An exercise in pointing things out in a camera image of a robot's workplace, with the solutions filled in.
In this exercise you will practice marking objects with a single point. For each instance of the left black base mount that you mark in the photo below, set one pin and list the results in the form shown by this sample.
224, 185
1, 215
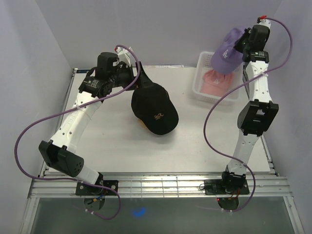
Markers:
87, 190

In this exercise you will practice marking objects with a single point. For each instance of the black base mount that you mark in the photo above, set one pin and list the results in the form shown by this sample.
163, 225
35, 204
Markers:
87, 190
216, 187

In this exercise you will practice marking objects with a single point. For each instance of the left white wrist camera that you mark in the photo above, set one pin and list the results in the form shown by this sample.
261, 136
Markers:
123, 55

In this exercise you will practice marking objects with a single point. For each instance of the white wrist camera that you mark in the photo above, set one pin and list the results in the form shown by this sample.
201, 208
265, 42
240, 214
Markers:
262, 20
123, 55

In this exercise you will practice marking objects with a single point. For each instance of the white plastic basket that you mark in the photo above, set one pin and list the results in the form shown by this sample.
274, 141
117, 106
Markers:
204, 65

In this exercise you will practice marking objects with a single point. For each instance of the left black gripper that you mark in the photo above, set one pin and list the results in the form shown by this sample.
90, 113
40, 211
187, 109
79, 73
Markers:
144, 81

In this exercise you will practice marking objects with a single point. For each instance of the pink LA baseball cap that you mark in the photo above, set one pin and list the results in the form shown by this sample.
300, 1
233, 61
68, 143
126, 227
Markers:
215, 83

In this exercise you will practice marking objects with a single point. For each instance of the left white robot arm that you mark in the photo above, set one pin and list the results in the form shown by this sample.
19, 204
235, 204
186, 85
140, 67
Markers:
59, 152

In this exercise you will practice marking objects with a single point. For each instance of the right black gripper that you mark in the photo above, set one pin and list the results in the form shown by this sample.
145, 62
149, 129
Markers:
237, 44

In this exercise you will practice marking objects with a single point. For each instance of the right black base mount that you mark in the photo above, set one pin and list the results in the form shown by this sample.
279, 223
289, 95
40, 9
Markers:
216, 187

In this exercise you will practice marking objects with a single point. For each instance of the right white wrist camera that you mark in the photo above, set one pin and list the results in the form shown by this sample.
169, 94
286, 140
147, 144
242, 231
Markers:
262, 20

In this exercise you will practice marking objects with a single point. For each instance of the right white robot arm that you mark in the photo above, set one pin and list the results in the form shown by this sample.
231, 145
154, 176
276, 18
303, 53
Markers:
257, 116

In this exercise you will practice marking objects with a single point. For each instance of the purple baseball cap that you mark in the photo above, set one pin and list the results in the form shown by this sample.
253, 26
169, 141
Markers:
226, 59

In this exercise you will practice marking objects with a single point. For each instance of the tan baseball cap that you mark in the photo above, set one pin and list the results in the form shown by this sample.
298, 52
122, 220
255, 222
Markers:
141, 123

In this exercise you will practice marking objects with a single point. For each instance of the black gold R cap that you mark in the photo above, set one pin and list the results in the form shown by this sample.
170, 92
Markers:
152, 105

